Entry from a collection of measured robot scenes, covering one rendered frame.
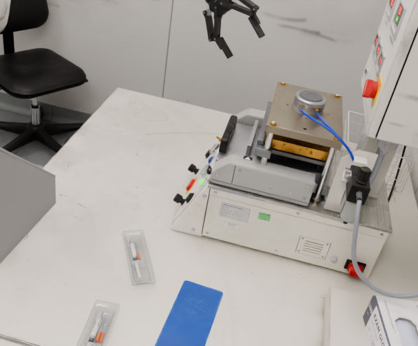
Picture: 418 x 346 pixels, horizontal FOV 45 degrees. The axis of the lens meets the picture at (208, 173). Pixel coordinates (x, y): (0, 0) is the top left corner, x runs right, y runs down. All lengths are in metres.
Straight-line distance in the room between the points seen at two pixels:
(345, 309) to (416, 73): 0.54
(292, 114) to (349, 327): 0.51
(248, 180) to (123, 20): 1.85
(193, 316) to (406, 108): 0.65
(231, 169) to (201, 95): 1.75
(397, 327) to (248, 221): 0.42
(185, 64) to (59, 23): 0.76
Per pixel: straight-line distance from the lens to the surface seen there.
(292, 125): 1.20
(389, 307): 1.19
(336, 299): 1.25
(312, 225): 1.28
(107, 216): 1.40
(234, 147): 1.34
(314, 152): 1.25
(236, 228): 1.31
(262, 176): 1.22
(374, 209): 1.34
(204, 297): 1.22
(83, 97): 3.21
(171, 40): 2.87
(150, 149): 1.69
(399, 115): 1.14
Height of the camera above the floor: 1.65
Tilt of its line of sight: 34 degrees down
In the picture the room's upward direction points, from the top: 10 degrees clockwise
